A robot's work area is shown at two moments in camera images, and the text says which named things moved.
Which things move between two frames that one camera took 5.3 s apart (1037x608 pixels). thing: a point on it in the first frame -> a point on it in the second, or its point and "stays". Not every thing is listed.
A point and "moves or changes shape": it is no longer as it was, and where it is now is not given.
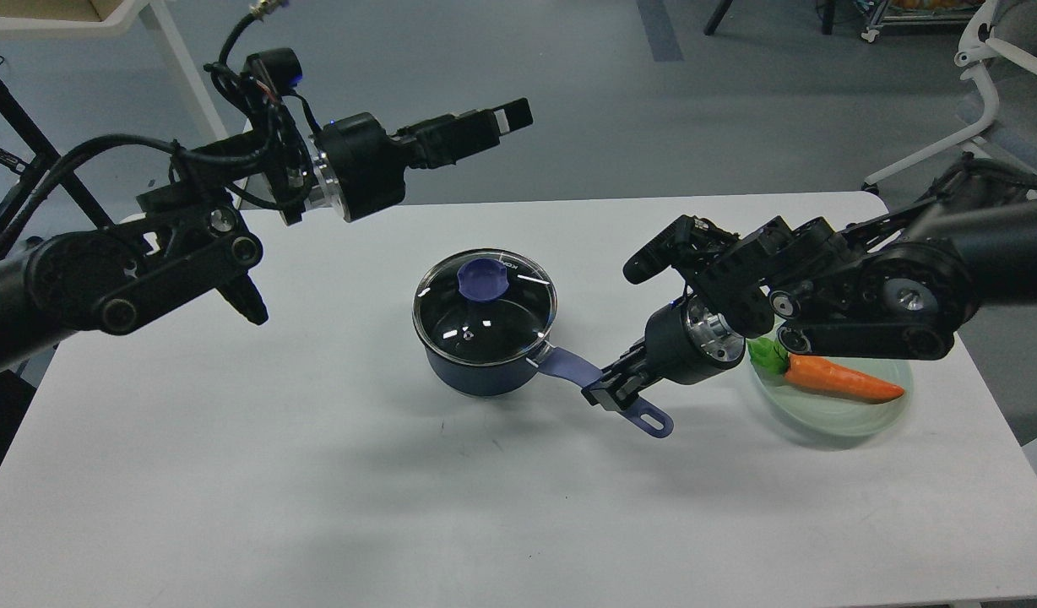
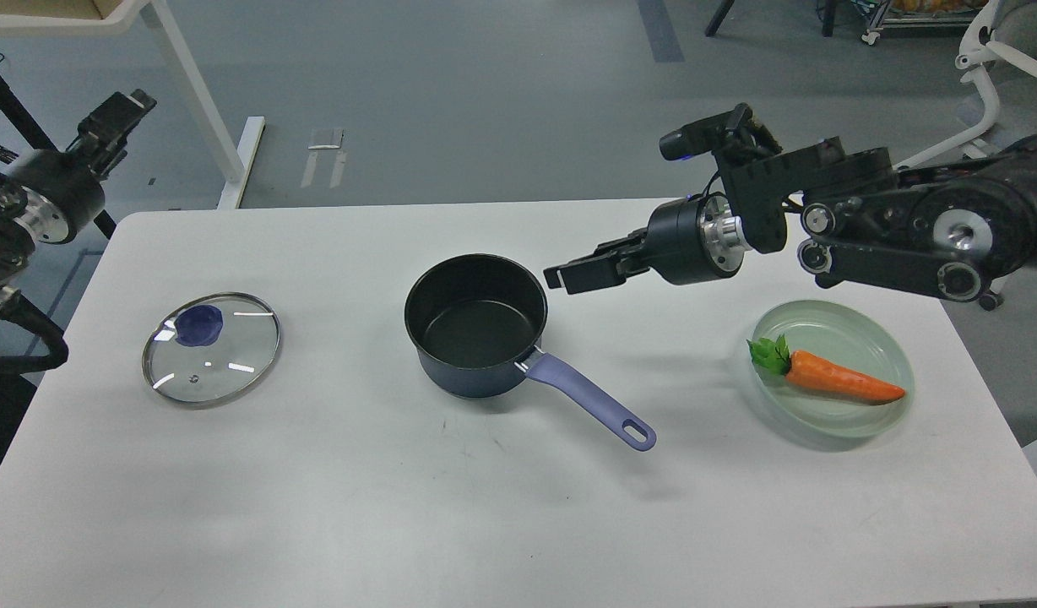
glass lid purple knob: [485, 306] -> [210, 347]
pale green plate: [822, 414] stays
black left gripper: [365, 168] -> [61, 195]
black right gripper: [684, 343] -> [688, 240]
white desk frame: [164, 20] stays
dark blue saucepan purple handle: [513, 375] moves or changes shape
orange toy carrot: [818, 376] stays
